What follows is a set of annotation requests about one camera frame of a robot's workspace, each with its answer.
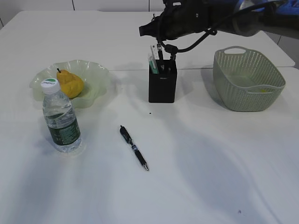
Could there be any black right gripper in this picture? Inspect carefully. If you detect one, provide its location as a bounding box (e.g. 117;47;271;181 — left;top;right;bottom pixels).
139;0;220;41

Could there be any black pen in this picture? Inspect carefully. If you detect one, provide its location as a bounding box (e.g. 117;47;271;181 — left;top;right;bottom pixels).
170;54;176;61
120;126;150;171
157;42;164;62

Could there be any clear plastic ruler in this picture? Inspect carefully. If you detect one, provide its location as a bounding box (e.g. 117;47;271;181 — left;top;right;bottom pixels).
150;45;159;60

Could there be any teal eraser pen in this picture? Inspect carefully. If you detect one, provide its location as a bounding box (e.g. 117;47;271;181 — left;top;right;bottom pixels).
148;54;159;74

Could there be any yellow pear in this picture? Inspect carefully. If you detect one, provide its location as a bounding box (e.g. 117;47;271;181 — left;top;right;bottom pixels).
57;68;84;99

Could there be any clear plastic water bottle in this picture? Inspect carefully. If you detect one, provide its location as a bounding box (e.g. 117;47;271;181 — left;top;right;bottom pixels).
41;78;81;153

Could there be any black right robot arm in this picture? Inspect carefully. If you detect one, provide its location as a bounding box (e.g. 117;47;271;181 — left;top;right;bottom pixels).
139;0;299;41

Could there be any black square pen holder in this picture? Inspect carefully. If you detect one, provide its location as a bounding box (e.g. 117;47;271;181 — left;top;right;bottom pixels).
148;60;178;103

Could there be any green plastic woven basket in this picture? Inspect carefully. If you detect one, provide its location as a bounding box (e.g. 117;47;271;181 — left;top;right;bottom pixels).
213;48;286;112

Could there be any green wavy glass plate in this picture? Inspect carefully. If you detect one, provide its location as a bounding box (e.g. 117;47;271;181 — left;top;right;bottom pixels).
29;60;111;109

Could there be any black cable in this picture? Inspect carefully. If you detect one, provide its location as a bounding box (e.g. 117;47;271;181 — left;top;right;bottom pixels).
157;4;257;55

